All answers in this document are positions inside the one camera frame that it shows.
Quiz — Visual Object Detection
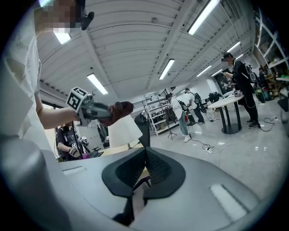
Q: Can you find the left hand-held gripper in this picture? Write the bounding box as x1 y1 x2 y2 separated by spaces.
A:
65 86 113 127

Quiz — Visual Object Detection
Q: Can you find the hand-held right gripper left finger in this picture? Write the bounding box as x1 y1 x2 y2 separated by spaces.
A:
60 147 149 219

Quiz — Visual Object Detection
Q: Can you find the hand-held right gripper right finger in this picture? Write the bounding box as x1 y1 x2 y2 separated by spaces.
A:
130 146 261 231

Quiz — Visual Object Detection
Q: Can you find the white table lamp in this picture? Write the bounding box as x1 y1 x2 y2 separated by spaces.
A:
107 114 143 150

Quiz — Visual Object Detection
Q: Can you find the person's left forearm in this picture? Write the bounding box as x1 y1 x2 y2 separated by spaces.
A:
37 93 81 130

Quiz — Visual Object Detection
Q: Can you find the wooden work table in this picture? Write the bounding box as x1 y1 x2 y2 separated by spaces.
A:
90 139 145 157

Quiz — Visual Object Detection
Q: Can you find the ceiling light tube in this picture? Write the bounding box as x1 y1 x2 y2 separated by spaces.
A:
158 58 176 80
87 73 108 95
196 65 212 77
226 41 241 53
187 0 221 36
53 31 72 45

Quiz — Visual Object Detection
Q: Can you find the white storage rack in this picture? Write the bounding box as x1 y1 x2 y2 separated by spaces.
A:
144 97 182 136

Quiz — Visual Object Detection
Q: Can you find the black tripod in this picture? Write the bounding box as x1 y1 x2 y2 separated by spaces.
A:
165 107 178 141

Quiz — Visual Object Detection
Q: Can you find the person's white shirt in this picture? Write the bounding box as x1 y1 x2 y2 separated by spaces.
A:
0 13 57 158

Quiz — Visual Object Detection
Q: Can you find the round table with black base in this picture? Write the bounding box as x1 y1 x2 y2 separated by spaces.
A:
207 94 245 135

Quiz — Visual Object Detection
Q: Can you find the black visitor chair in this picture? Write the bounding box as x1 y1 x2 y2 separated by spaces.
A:
277 87 289 124

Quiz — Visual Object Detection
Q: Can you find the white shelf unit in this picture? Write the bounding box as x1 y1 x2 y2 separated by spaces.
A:
254 13 289 71

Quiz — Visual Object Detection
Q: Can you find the black head-worn camera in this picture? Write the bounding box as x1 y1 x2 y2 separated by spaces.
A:
80 11 95 31

